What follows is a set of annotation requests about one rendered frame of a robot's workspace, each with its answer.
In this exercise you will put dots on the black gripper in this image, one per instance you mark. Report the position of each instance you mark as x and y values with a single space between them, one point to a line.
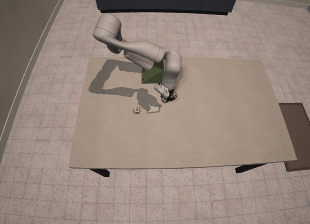
171 98

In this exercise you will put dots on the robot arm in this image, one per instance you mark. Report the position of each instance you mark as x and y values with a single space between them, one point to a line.
142 53

